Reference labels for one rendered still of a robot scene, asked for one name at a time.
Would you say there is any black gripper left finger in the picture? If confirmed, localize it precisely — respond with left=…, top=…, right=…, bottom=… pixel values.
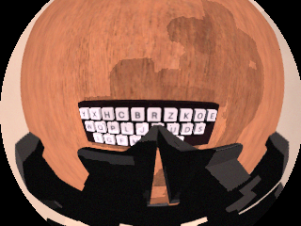
left=77, top=124, right=158, bottom=204

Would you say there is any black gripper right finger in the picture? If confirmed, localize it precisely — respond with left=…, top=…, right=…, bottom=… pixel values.
left=158, top=124, right=243, bottom=203

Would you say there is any black keyboard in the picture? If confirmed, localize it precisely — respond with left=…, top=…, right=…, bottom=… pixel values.
left=78, top=100, right=219, bottom=147

